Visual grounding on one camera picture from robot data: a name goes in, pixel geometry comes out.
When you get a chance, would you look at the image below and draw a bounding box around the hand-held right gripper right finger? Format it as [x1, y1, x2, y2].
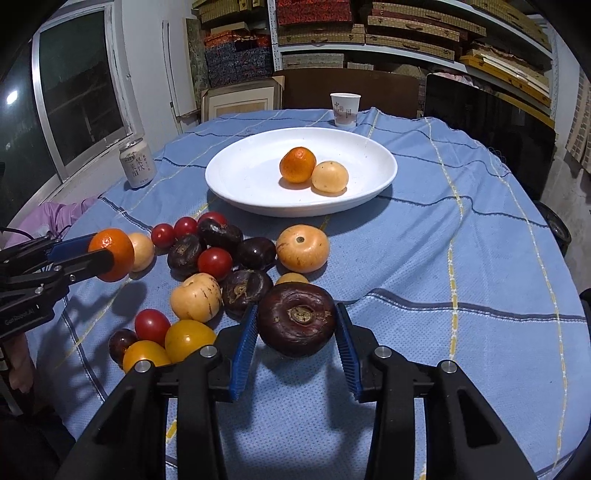
[335, 302, 539, 480]

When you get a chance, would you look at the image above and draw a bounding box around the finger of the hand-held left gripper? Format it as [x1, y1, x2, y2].
[23, 250, 115, 296]
[0, 233, 100, 274]

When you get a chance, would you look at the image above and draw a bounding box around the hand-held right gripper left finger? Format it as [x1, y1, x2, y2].
[53, 302, 259, 480]

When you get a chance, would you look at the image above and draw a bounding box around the orange mandarin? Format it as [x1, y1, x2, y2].
[280, 147, 317, 184]
[88, 228, 136, 283]

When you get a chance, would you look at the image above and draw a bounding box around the pale yellow round fruit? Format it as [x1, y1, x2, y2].
[127, 232, 156, 273]
[311, 161, 349, 193]

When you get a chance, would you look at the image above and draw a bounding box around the large dark water chestnut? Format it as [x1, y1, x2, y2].
[257, 281, 337, 358]

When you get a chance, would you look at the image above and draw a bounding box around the striped pale pepino melon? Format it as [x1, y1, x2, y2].
[170, 272, 222, 323]

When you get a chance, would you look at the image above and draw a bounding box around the dark purple round fruit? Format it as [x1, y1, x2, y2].
[108, 329, 139, 367]
[235, 237, 278, 272]

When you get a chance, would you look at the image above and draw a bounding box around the large pale yellow fruit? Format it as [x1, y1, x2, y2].
[276, 224, 331, 273]

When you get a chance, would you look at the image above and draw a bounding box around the white oval plate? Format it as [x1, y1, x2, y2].
[205, 127, 398, 217]

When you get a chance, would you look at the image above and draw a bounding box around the person's left hand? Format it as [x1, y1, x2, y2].
[0, 333, 37, 398]

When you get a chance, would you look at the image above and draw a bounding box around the purple cloth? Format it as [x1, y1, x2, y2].
[4, 196, 100, 250]

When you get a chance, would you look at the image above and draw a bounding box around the white drink can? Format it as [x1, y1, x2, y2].
[119, 137, 158, 189]

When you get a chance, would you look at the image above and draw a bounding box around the blue checked tablecloth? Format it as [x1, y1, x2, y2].
[28, 107, 587, 480]

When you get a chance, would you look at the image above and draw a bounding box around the white leaning board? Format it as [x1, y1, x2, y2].
[161, 18, 199, 121]

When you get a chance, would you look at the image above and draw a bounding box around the black round object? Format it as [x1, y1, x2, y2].
[536, 200, 573, 257]

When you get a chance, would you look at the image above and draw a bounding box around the white paper cup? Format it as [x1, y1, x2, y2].
[329, 93, 361, 128]

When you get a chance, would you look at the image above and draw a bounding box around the stack of blue patterned boxes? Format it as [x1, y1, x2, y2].
[203, 32, 275, 88]

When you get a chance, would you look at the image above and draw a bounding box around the black flat panel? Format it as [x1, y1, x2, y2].
[422, 73, 557, 201]

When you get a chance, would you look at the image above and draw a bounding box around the brown wooden board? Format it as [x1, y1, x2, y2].
[272, 69, 421, 121]

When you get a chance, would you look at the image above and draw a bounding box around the white metal shelf unit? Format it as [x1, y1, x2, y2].
[268, 0, 561, 121]

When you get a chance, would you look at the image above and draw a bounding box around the brick pattern paper sheet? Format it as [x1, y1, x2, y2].
[566, 65, 591, 174]

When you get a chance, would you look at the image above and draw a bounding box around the stack of yellow wooden frames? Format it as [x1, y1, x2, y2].
[459, 39, 555, 109]

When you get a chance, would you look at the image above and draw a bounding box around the stack of woven flat boxes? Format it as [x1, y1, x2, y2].
[194, 0, 555, 70]

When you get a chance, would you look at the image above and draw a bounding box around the stack of red patterned boxes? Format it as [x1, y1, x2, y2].
[276, 0, 354, 26]

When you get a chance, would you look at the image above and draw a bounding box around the aluminium frame window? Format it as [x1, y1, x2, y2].
[28, 0, 134, 185]

